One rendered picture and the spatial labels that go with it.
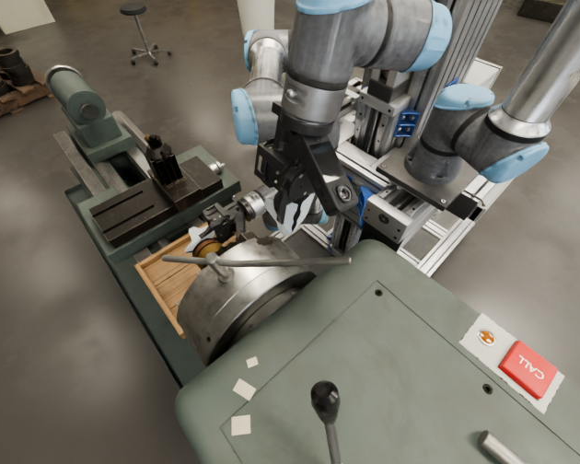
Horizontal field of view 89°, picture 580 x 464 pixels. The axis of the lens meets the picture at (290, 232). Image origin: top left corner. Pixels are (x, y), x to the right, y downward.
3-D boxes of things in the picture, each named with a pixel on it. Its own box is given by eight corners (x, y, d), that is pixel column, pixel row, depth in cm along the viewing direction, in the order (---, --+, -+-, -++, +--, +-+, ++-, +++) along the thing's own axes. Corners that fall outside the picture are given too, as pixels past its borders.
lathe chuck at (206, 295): (311, 287, 87) (300, 237, 60) (226, 366, 80) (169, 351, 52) (291, 267, 91) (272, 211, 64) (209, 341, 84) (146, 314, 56)
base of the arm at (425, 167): (422, 143, 93) (434, 114, 85) (467, 167, 87) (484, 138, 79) (393, 166, 87) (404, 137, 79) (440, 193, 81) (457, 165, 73)
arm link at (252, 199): (266, 216, 92) (264, 199, 85) (254, 225, 90) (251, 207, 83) (251, 203, 95) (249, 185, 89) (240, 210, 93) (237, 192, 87)
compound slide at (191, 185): (203, 198, 106) (201, 188, 102) (179, 212, 102) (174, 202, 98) (176, 168, 115) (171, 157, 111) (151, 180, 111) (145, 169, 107)
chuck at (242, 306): (320, 295, 85) (312, 249, 58) (234, 377, 78) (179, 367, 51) (311, 287, 87) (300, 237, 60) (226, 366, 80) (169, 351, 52)
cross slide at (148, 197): (224, 187, 115) (221, 179, 111) (114, 249, 98) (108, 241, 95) (199, 163, 123) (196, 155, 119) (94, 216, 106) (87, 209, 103)
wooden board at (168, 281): (278, 268, 101) (277, 261, 98) (183, 340, 87) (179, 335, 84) (227, 216, 114) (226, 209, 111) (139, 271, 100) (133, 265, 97)
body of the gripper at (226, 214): (205, 227, 89) (238, 207, 94) (221, 246, 86) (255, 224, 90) (199, 211, 83) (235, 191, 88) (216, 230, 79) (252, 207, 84)
